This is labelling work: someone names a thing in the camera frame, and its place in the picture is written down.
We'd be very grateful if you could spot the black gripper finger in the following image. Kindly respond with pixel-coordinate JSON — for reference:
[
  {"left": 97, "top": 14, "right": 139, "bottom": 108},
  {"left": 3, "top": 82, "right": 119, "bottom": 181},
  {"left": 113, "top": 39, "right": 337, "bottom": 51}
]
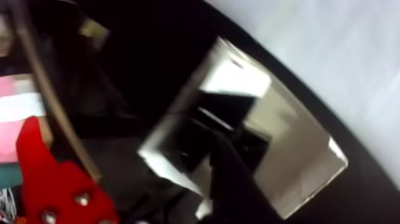
[{"left": 209, "top": 134, "right": 283, "bottom": 224}]

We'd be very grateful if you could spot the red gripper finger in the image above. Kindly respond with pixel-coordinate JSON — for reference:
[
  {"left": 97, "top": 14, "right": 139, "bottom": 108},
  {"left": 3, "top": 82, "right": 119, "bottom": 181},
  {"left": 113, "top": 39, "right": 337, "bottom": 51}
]
[{"left": 16, "top": 116, "right": 120, "bottom": 224}]

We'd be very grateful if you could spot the pink paper bag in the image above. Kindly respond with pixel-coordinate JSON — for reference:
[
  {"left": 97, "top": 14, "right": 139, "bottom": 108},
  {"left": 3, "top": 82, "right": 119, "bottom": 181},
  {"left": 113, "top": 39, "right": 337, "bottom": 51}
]
[{"left": 0, "top": 74, "right": 46, "bottom": 165}]

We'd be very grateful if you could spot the white cardboard display box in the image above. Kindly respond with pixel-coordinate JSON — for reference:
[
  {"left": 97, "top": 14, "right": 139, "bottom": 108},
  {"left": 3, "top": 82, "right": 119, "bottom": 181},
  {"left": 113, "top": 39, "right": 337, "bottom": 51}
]
[{"left": 137, "top": 36, "right": 349, "bottom": 220}]

